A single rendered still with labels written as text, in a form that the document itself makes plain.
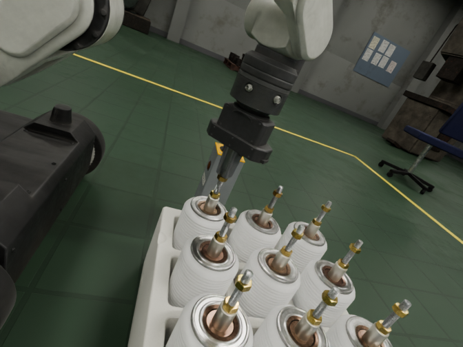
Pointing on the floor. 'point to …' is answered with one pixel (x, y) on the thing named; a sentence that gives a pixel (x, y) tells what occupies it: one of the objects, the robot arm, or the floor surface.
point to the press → (441, 100)
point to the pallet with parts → (233, 62)
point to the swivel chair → (455, 125)
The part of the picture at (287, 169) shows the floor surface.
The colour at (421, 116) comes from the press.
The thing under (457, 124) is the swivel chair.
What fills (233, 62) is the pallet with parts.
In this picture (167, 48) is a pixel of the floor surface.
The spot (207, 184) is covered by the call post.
